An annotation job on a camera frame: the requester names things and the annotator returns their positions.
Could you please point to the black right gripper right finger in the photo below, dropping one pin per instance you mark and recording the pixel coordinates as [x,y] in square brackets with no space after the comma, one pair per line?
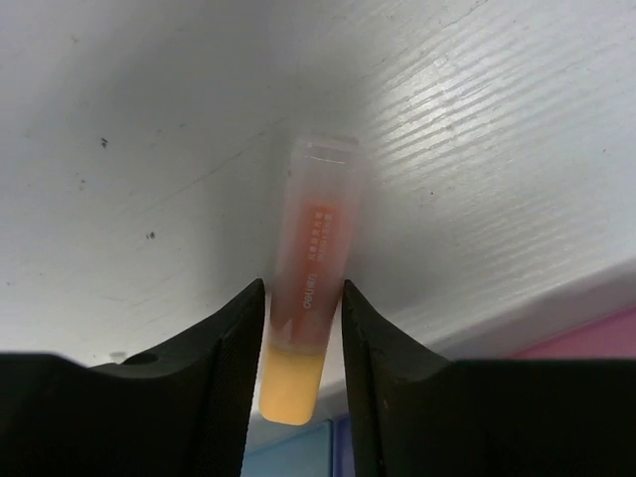
[416,413]

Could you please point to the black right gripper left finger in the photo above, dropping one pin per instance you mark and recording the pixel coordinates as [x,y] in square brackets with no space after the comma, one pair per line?
[180,408]

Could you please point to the orange cap pink highlighter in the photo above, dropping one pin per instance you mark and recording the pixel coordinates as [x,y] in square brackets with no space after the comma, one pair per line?
[322,194]

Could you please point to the dark blue storage bin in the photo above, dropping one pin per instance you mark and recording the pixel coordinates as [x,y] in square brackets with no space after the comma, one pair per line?
[343,464]

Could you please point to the light blue storage bin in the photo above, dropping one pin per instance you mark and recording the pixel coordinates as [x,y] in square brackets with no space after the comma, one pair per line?
[305,453]

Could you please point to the pink storage bin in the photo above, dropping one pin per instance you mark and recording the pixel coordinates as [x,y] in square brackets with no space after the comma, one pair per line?
[612,337]

